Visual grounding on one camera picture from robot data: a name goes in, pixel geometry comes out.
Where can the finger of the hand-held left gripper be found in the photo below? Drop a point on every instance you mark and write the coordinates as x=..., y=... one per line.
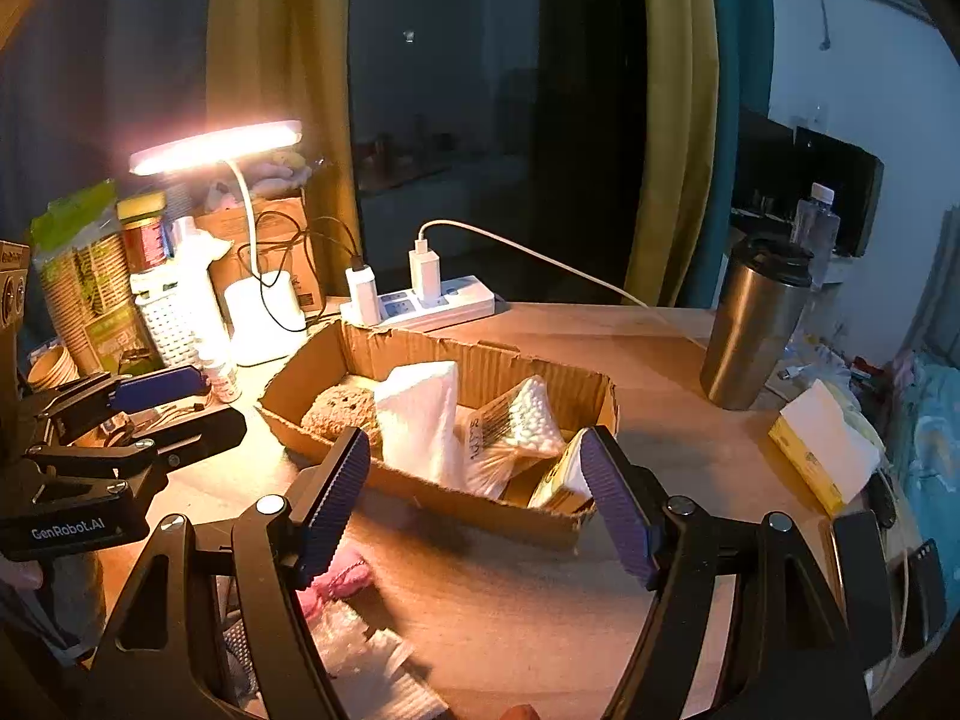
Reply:
x=202, y=431
x=161, y=386

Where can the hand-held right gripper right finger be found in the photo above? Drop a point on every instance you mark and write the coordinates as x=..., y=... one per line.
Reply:
x=619, y=510

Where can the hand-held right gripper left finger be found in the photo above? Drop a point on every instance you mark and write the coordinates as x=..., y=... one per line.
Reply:
x=334, y=502

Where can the pink fuzzy cloth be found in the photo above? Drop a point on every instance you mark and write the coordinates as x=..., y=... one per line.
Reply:
x=345, y=576

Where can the clear plastic wipe packet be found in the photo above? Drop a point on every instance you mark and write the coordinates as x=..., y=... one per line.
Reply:
x=360, y=652

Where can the cardboard box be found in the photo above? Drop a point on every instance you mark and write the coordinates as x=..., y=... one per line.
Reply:
x=480, y=367

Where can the large yellow tissue pack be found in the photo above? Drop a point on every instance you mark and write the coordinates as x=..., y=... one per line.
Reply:
x=821, y=442

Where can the person's left forearm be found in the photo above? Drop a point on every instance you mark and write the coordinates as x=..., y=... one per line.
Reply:
x=67, y=600

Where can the person's left hand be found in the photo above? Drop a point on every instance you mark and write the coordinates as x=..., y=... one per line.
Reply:
x=19, y=577

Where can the small white dropper bottle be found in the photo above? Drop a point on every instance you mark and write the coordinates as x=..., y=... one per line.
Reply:
x=222, y=379

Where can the white perforated basket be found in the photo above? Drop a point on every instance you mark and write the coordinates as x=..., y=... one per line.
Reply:
x=169, y=322

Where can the small yellow tissue pack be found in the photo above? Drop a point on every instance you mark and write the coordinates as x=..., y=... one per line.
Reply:
x=559, y=484

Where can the brown loofah sponge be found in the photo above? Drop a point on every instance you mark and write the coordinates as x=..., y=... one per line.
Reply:
x=334, y=409

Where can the white plastic bottle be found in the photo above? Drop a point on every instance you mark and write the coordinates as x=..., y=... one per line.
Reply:
x=199, y=277

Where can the white tissue pack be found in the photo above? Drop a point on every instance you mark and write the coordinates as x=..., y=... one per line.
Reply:
x=416, y=420

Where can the white desk lamp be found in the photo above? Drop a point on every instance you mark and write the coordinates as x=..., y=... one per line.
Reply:
x=259, y=315

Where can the cotton swab bag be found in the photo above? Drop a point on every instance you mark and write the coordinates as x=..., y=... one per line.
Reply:
x=517, y=420

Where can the green paper cup package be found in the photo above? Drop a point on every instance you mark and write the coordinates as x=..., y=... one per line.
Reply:
x=79, y=270

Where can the yellow lid jar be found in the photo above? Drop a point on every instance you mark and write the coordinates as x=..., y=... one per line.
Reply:
x=142, y=236

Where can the brown cardboard carton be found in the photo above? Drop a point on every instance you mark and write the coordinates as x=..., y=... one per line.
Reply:
x=277, y=232

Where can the white charger plug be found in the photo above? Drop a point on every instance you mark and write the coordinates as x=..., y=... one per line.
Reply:
x=364, y=291
x=424, y=270

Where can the white power strip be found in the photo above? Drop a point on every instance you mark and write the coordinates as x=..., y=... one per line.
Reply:
x=442, y=306

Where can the steel tumbler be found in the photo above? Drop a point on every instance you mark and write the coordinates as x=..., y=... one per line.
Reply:
x=754, y=322

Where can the blue printed blanket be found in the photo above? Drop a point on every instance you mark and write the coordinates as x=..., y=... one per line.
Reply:
x=930, y=450

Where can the teal curtain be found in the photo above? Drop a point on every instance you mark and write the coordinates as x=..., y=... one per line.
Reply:
x=742, y=52
x=97, y=75

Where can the clear water bottle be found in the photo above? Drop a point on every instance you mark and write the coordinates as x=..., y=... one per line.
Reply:
x=817, y=229

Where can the yellow curtain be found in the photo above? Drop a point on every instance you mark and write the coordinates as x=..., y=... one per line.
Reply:
x=675, y=127
x=277, y=45

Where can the black computer monitor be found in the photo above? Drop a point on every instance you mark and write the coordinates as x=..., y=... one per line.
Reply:
x=761, y=165

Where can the black computer tower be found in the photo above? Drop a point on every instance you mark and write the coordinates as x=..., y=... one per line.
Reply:
x=840, y=187

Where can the dark glass door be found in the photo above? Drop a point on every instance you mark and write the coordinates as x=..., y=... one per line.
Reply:
x=495, y=90

